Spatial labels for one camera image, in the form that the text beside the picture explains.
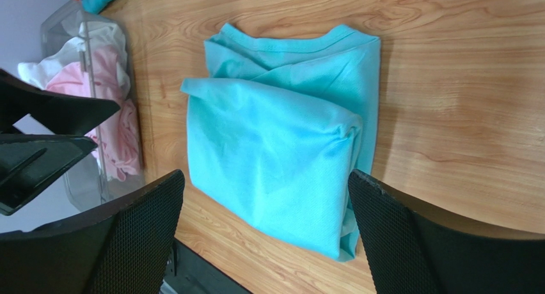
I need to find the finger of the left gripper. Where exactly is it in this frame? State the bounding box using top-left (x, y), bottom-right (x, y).
top-left (1, 70), bottom-right (120, 135)
top-left (1, 134), bottom-right (97, 216)

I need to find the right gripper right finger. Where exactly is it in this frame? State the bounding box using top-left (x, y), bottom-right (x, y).
top-left (348, 170), bottom-right (544, 293)

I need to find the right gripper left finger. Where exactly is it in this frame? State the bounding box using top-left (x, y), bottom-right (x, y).
top-left (1, 170), bottom-right (185, 293)

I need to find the mint green t-shirt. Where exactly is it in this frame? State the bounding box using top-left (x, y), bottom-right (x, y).
top-left (180, 24), bottom-right (381, 262)

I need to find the white t-shirt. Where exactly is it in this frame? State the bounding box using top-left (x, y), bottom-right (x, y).
top-left (17, 21), bottom-right (130, 96)

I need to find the pink t-shirt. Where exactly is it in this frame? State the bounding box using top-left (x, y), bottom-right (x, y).
top-left (45, 45), bottom-right (141, 182)

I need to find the clear plastic bin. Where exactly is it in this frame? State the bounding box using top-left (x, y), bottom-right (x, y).
top-left (41, 1), bottom-right (145, 211)

